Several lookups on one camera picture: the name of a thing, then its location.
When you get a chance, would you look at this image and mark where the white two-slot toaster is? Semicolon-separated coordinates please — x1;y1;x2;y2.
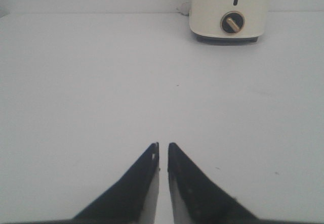
189;0;269;42

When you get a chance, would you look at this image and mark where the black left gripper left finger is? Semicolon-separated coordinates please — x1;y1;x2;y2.
72;142;160;221

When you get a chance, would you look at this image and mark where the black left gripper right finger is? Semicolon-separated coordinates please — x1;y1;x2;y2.
167;142;259;221

